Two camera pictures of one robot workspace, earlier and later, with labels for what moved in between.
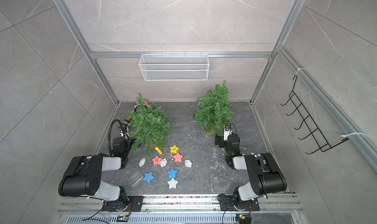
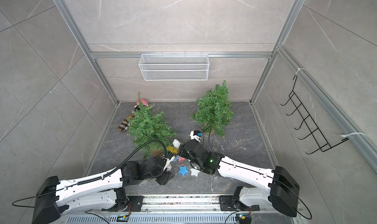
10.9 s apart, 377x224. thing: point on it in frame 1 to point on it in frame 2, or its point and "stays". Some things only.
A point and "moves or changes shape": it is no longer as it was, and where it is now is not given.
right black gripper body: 223,144 to 185,154
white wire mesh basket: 174,67 stays
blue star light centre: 172,173 moves or changes shape
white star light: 172,183 to 194,172
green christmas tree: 213,111 stays
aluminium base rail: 201,209 stays
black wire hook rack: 314,133 stays
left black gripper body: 129,145 to 164,177
